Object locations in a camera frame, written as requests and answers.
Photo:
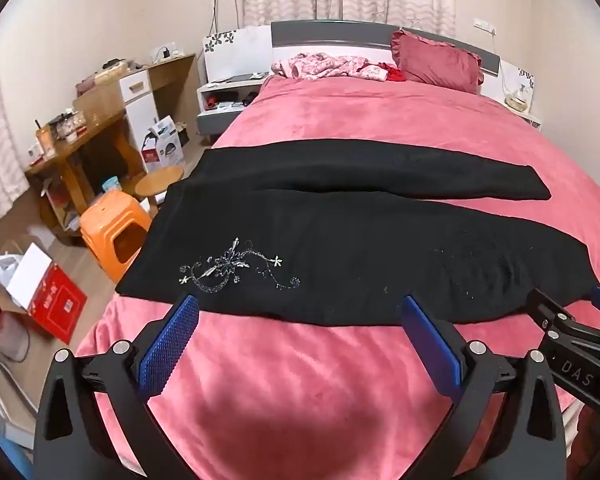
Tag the white plastic bag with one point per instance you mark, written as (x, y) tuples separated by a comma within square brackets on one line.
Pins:
[(4, 267)]

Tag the red cloth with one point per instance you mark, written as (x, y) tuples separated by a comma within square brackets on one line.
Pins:
[(394, 74)]

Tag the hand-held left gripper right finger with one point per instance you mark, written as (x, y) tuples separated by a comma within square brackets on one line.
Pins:
[(430, 345)]

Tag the white floral wall panel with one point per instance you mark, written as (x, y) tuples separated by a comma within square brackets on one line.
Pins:
[(517, 77), (235, 52)]

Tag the red ruffled pillow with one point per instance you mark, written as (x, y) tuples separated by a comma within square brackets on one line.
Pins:
[(437, 60)]

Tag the black pants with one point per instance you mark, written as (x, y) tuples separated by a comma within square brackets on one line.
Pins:
[(330, 240)]

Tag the round wooden stool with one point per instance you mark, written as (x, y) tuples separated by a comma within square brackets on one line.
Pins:
[(159, 180)]

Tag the pink bed blanket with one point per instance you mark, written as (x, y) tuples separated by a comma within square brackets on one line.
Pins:
[(360, 110)]

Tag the white appliance carton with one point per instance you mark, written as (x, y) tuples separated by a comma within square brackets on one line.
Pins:
[(162, 147)]

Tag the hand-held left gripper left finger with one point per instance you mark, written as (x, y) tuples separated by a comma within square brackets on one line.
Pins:
[(172, 345)]

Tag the cluster of desk bottles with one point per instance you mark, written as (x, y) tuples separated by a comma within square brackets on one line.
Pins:
[(60, 132)]

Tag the blue lidded container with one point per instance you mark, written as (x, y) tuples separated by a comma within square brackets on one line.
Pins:
[(111, 184)]

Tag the grey and white headboard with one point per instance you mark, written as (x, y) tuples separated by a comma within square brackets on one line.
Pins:
[(330, 35)]

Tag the wooden cabinet with white drawer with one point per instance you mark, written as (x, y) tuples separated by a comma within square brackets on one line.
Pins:
[(172, 85)]

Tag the white charger with black plug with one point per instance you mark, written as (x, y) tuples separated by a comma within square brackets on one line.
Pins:
[(166, 53)]

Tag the wooden desk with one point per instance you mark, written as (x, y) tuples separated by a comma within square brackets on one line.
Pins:
[(87, 134)]

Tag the white wall socket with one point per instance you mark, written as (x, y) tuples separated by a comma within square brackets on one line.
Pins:
[(484, 25)]

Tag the orange plastic stool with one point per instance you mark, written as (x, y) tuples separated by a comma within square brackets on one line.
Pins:
[(111, 217)]

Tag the pink floral clothes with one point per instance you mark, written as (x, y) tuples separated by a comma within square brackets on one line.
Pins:
[(320, 66)]

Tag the red cardboard box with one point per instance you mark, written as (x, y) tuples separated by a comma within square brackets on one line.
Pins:
[(55, 305)]

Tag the white bedside nightstand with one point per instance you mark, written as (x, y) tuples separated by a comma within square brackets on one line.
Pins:
[(530, 115), (225, 92)]

